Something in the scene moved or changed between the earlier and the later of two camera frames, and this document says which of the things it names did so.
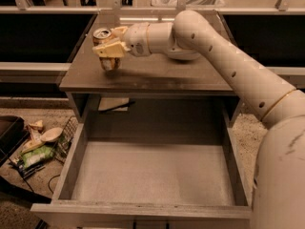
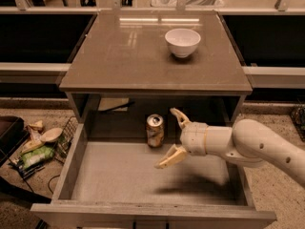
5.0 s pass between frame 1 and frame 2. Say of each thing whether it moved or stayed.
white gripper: moved
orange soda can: moved
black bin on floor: stayed
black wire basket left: stayed
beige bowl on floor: stayed
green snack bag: stayed
